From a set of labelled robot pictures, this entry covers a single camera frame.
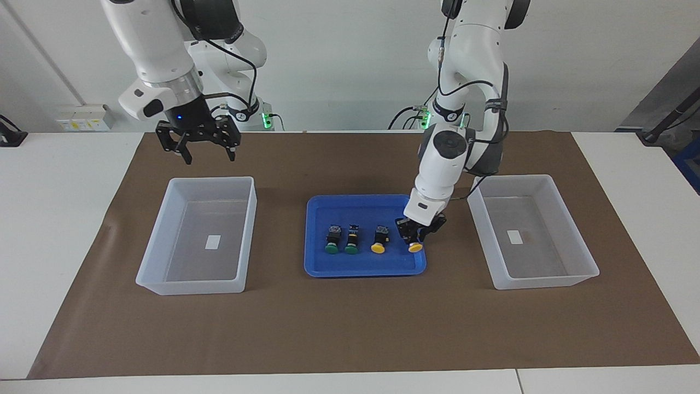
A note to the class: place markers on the dark grey panel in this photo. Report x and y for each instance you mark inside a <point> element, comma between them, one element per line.
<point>656,104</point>

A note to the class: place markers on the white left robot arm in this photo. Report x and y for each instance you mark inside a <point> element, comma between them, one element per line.
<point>440,164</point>

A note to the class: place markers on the translucent white plastic box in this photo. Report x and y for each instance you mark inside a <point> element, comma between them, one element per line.
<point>547,262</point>
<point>186,273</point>

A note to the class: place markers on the white wall socket strip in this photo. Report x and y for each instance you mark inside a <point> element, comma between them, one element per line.
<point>82,123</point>

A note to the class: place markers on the green push button switch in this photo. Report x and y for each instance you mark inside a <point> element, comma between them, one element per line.
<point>332,238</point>
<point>352,239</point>

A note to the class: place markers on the small white label sticker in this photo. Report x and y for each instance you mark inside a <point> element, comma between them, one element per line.
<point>513,237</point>
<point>213,242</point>

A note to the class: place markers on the yellow push button switch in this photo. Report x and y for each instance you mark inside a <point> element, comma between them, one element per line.
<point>379,238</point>
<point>415,248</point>

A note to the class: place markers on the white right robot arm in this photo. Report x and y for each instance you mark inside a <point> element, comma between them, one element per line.
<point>147,44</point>

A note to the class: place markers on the blue plastic tray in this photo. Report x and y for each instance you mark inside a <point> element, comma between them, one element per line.
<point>361,262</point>

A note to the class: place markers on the black clamp mount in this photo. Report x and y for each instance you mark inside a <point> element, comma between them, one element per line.
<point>11,138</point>

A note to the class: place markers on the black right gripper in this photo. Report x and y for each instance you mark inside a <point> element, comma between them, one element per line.
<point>186,117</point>

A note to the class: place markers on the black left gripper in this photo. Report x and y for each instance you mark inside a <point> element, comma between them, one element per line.
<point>429,227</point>

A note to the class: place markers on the brown table mat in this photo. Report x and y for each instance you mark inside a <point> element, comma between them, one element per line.
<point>350,328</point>

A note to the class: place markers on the black stand with pole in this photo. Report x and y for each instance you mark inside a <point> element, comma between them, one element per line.
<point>651,137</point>

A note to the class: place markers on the blue crate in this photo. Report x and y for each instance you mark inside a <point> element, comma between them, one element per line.
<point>692,169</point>

